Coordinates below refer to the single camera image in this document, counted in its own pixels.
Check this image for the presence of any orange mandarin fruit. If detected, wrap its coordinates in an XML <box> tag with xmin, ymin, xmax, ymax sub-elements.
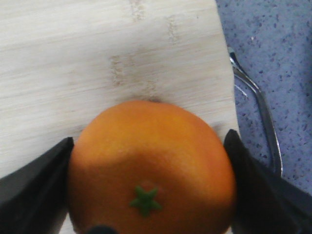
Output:
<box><xmin>67</xmin><ymin>101</ymin><xmax>236</xmax><ymax>234</ymax></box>

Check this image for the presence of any wooden cutting board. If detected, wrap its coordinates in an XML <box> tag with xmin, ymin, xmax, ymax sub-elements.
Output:
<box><xmin>0</xmin><ymin>0</ymin><xmax>238</xmax><ymax>176</ymax></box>

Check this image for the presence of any metal cutting board handle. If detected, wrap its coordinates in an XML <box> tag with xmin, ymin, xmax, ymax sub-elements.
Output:
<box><xmin>227</xmin><ymin>46</ymin><xmax>283</xmax><ymax>177</ymax></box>

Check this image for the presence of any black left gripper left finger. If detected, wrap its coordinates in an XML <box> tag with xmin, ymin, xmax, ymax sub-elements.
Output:
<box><xmin>0</xmin><ymin>137</ymin><xmax>74</xmax><ymax>234</ymax></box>

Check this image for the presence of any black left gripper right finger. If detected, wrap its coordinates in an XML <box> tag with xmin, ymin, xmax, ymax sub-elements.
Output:
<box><xmin>224</xmin><ymin>129</ymin><xmax>312</xmax><ymax>234</ymax></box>

